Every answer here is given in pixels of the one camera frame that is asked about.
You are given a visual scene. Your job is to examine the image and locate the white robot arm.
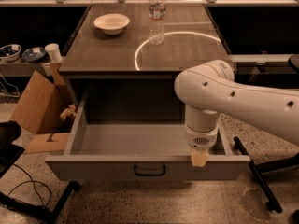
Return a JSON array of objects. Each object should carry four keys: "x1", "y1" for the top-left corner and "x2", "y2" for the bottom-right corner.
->
[{"x1": 174, "y1": 60, "x2": 299, "y2": 167}]

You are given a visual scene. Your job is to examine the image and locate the black stand base right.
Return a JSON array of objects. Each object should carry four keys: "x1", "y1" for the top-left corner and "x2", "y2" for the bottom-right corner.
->
[{"x1": 232, "y1": 135, "x2": 299, "y2": 214}]

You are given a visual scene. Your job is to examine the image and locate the crumpled packing paper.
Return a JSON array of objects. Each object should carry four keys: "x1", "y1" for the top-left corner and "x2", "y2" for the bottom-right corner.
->
[{"x1": 59, "y1": 104, "x2": 77, "y2": 130}]

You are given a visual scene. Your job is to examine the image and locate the brown cardboard box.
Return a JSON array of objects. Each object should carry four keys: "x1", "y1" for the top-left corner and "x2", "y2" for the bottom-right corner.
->
[{"x1": 10, "y1": 63, "x2": 73, "y2": 153}]

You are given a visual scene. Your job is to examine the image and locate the white bowl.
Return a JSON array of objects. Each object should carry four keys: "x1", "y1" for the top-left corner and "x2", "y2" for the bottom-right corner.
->
[{"x1": 93, "y1": 13, "x2": 130, "y2": 35}]

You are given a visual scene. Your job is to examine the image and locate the grey top drawer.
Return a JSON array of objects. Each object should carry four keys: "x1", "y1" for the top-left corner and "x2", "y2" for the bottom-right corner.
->
[{"x1": 46, "y1": 96, "x2": 249, "y2": 181}]

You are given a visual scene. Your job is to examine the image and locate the dark blue bowl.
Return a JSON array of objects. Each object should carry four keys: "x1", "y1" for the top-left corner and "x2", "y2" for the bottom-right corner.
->
[{"x1": 21, "y1": 47, "x2": 47, "y2": 63}]

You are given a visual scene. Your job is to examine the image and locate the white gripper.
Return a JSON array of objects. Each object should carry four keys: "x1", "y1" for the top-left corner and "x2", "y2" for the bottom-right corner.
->
[{"x1": 185, "y1": 126, "x2": 218, "y2": 167}]

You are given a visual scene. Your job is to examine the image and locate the white paper cup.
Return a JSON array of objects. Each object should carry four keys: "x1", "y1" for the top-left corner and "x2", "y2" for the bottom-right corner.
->
[{"x1": 45, "y1": 43, "x2": 62, "y2": 63}]

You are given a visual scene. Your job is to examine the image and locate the black chair seat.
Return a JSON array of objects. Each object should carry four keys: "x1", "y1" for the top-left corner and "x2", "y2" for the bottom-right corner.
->
[{"x1": 0, "y1": 121, "x2": 24, "y2": 177}]

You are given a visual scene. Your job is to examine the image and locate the clear plastic water bottle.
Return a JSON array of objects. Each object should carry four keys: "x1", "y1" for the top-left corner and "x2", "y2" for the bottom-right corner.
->
[{"x1": 149, "y1": 0, "x2": 166, "y2": 45}]

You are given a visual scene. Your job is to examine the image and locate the grey drawer cabinet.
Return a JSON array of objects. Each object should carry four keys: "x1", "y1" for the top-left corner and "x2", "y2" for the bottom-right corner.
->
[{"x1": 60, "y1": 3, "x2": 229, "y2": 123}]

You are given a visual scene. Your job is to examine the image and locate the black cable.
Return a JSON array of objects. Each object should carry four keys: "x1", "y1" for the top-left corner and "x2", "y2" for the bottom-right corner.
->
[{"x1": 6, "y1": 161, "x2": 52, "y2": 208}]

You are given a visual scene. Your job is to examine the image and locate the black stand base left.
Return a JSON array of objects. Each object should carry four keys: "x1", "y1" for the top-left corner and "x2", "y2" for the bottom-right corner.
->
[{"x1": 0, "y1": 181, "x2": 80, "y2": 224}]

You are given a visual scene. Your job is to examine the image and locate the grey low shelf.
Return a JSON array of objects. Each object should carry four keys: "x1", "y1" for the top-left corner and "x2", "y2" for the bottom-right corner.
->
[{"x1": 0, "y1": 57, "x2": 52, "y2": 77}]

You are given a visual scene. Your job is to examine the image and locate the black stand base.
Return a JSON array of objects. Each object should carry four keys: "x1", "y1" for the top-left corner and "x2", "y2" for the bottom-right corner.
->
[
  {"x1": 0, "y1": 181, "x2": 80, "y2": 224},
  {"x1": 232, "y1": 135, "x2": 299, "y2": 214}
]

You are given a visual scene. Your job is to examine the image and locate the blue patterned bowl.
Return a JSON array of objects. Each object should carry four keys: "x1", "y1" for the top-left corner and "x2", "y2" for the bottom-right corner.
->
[{"x1": 0, "y1": 44, "x2": 21, "y2": 62}]

